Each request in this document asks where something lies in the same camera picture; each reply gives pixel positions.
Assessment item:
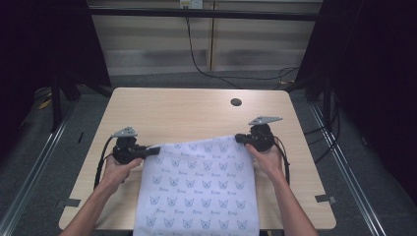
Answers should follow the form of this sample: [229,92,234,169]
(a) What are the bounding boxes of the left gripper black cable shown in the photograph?
[93,136,116,190]

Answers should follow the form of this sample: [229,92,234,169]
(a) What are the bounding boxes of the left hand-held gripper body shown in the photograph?
[111,126,149,165]

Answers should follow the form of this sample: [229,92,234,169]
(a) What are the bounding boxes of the black floor cables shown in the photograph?
[302,92,342,165]

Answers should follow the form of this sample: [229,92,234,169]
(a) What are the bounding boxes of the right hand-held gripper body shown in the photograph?
[248,116,283,153]

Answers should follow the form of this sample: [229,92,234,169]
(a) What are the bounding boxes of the metal floor rail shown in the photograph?
[309,102,386,236]
[0,100,77,236]

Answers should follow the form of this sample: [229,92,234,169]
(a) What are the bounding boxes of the dark curtain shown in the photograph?
[0,0,112,158]
[294,0,417,205]

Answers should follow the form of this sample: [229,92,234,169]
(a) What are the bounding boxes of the grey tape strip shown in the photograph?
[314,194,338,205]
[55,198,82,208]

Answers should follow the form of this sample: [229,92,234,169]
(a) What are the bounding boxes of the white wall socket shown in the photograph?
[179,0,205,10]

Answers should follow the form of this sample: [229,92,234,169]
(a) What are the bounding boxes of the black horizontal bar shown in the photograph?
[88,7,325,22]

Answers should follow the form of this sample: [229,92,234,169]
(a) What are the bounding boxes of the person's left hand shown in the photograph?
[101,154,144,195]

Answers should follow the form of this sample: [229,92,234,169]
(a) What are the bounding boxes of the black metal stand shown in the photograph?
[50,74,64,133]

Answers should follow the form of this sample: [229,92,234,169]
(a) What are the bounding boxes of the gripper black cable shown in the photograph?
[273,135,291,187]
[93,136,116,190]

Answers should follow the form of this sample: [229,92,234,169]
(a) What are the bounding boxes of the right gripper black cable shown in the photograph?
[273,135,291,187]

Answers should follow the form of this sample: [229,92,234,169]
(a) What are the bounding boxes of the person's right hand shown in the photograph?
[245,143,286,183]

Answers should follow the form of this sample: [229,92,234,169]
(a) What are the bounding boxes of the pale lilac cloth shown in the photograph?
[132,135,261,236]

